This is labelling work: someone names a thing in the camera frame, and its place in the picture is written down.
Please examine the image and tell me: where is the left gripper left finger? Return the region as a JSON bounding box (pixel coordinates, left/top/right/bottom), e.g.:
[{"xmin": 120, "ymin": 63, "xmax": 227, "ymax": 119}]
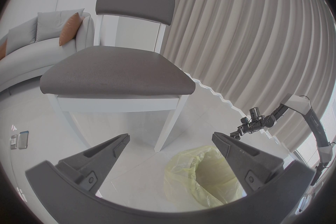
[{"xmin": 56, "ymin": 133, "xmax": 131, "ymax": 193}]

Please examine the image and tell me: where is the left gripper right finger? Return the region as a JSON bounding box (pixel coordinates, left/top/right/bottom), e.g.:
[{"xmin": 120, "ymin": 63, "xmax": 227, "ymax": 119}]
[{"xmin": 212, "ymin": 132, "xmax": 285, "ymax": 197}]

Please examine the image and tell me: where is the yellow plastic bag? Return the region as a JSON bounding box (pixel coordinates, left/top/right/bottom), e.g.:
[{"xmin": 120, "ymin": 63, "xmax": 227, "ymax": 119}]
[{"xmin": 163, "ymin": 145, "xmax": 244, "ymax": 209}]

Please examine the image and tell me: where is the white trash bin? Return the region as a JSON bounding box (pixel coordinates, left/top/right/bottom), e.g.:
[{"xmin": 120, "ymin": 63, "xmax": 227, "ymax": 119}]
[{"xmin": 168, "ymin": 151, "xmax": 244, "ymax": 205}]

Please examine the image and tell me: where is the window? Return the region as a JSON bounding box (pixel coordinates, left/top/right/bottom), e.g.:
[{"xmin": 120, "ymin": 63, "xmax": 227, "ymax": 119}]
[{"xmin": 294, "ymin": 102, "xmax": 336, "ymax": 168}]

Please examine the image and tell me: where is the grey padded white chair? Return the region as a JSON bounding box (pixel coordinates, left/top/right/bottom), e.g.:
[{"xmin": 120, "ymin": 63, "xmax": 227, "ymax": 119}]
[{"xmin": 39, "ymin": 0, "xmax": 196, "ymax": 152}]

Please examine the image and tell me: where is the white curtain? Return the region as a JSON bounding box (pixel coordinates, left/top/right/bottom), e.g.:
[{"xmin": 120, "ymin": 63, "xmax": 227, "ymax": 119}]
[{"xmin": 160, "ymin": 0, "xmax": 335, "ymax": 155}]

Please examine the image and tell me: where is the pale grey sofa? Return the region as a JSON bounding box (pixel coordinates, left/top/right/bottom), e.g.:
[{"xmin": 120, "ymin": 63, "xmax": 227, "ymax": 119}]
[{"xmin": 0, "ymin": 9, "xmax": 95, "ymax": 96}]

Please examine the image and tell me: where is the orange pillow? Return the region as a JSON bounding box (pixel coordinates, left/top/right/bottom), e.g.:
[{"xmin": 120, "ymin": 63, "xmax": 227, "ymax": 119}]
[
  {"xmin": 0, "ymin": 39, "xmax": 8, "ymax": 61},
  {"xmin": 59, "ymin": 12, "xmax": 83, "ymax": 47}
]

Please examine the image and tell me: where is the grey pillow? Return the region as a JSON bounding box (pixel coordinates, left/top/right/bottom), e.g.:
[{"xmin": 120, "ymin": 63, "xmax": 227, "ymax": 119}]
[
  {"xmin": 6, "ymin": 18, "xmax": 38, "ymax": 54},
  {"xmin": 35, "ymin": 8, "xmax": 85, "ymax": 43}
]

